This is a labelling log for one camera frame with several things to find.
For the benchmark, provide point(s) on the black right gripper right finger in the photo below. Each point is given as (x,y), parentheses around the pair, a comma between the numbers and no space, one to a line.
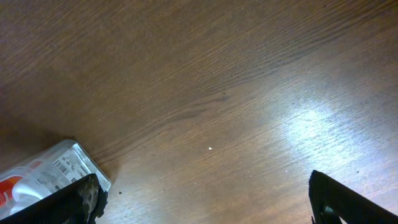
(333,202)

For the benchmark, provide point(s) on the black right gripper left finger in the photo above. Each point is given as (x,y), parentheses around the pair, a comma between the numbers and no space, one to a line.
(81,202)

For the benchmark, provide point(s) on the white lotion bottle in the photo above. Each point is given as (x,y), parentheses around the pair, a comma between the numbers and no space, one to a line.
(44,176)

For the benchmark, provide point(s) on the orange vitamin tube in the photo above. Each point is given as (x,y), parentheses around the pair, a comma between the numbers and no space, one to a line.
(6,189)

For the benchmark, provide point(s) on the clear plastic container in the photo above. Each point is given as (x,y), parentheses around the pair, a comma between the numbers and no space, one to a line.
(92,166)

